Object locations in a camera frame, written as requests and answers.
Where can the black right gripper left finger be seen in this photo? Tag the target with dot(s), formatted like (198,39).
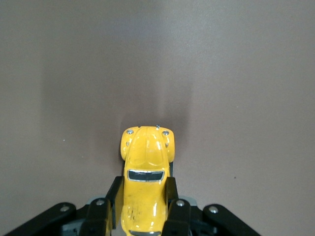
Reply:
(98,216)

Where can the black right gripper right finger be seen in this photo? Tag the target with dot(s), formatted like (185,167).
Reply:
(179,216)

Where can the yellow beetle toy car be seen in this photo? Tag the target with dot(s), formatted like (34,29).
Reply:
(145,157)

